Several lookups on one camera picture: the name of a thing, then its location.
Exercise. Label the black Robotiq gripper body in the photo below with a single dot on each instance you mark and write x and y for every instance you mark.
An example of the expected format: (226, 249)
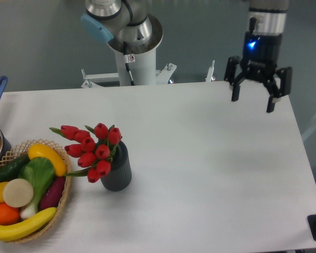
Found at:
(259, 61)

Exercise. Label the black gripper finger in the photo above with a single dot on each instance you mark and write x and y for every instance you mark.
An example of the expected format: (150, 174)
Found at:
(229, 76)
(275, 91)

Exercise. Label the red tulip bouquet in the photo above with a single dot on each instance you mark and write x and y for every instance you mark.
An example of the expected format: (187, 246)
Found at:
(95, 149)

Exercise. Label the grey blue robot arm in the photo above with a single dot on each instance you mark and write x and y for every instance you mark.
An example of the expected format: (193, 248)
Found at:
(265, 17)

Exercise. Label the dark grey ribbed vase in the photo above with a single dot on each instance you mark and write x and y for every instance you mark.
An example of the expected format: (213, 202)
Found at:
(120, 174)

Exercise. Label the green bok choy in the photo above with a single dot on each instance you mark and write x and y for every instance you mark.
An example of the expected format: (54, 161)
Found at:
(39, 172)

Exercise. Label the purple sweet potato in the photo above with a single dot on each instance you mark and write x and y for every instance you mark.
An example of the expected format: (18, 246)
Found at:
(53, 195)

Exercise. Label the woven wicker basket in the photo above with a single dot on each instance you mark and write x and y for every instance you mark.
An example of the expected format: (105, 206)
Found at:
(22, 149)

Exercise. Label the dark green cucumber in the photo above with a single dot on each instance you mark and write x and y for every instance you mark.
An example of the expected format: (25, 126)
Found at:
(11, 170)

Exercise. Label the beige round disc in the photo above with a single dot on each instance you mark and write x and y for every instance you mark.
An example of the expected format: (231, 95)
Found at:
(18, 193)

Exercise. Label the orange fruit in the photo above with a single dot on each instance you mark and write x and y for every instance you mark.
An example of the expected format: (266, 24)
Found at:
(8, 215)

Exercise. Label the long yellow banana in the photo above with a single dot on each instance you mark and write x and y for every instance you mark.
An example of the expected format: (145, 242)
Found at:
(28, 226)

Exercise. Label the white table clamp bracket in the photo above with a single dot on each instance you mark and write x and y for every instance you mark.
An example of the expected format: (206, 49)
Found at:
(210, 74)

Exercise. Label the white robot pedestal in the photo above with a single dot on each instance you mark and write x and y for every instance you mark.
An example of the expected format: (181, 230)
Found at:
(134, 48)

